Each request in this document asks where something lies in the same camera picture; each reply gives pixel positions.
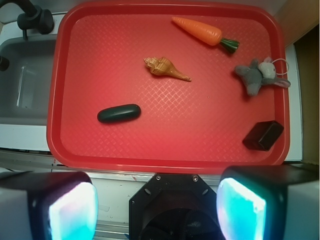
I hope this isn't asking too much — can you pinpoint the tan spiral seashell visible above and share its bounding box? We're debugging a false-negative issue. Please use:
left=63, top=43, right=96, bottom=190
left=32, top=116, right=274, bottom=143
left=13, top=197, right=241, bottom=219
left=143, top=57, right=192, bottom=82

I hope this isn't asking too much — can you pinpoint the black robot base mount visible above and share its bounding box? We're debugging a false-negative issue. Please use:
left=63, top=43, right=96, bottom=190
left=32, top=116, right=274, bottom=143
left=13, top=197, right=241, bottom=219
left=128, top=173, right=224, bottom=240

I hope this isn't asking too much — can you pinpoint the small black box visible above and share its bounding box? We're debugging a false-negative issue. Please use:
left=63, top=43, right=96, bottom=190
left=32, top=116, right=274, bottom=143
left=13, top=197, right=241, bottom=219
left=242, top=120, right=285, bottom=152

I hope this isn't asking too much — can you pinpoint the grey toy sink basin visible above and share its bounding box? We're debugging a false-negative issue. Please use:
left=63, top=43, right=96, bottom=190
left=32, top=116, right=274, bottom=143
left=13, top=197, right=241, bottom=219
left=0, top=34, right=57, bottom=126

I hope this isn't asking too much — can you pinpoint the red plastic tray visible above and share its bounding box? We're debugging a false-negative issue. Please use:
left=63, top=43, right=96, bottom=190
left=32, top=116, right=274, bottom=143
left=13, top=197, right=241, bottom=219
left=47, top=0, right=290, bottom=172

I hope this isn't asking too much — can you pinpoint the grey plush bunny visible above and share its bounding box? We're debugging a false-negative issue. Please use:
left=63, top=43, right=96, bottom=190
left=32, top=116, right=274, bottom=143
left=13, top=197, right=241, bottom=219
left=234, top=57, right=291, bottom=97

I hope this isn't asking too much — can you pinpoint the dark oval stone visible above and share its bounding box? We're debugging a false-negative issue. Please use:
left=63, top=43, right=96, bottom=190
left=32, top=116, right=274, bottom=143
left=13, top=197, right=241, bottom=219
left=97, top=104, right=142, bottom=124

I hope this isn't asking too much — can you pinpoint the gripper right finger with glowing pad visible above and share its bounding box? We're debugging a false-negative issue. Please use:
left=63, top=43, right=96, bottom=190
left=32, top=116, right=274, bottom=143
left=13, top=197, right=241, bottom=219
left=216, top=165, right=320, bottom=240

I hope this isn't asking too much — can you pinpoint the grey toy faucet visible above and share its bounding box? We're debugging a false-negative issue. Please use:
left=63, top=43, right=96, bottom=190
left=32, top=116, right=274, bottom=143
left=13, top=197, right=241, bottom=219
left=0, top=0, right=55, bottom=72

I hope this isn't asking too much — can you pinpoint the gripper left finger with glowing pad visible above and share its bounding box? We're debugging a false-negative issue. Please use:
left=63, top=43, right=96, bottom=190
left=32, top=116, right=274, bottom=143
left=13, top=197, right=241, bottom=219
left=0, top=171, right=98, bottom=240

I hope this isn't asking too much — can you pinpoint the orange toy carrot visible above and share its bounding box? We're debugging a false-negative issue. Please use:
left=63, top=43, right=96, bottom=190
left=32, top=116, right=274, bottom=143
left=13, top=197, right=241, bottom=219
left=171, top=16, right=240, bottom=54

